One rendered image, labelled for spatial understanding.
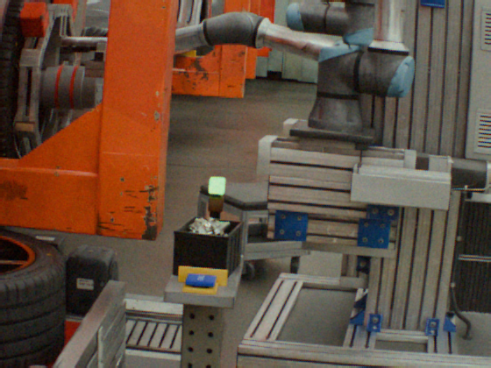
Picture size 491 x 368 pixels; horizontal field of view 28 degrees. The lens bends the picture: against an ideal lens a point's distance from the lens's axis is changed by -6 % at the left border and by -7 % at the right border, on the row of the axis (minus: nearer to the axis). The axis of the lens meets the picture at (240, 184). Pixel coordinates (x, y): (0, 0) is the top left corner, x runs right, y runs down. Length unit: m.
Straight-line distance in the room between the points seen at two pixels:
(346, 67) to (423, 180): 0.37
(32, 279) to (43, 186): 0.44
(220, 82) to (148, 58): 4.22
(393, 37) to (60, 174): 0.94
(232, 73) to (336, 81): 4.07
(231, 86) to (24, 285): 4.65
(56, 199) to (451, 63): 1.17
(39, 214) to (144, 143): 0.35
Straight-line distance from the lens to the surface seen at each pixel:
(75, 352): 2.16
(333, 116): 2.71
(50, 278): 2.34
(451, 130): 2.90
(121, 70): 2.58
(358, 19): 2.44
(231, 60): 6.76
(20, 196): 2.68
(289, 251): 4.36
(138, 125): 2.59
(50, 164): 2.67
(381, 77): 2.68
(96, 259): 2.89
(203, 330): 2.61
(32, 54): 2.97
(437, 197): 2.61
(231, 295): 2.45
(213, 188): 2.78
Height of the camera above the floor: 1.13
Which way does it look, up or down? 10 degrees down
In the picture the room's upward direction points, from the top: 4 degrees clockwise
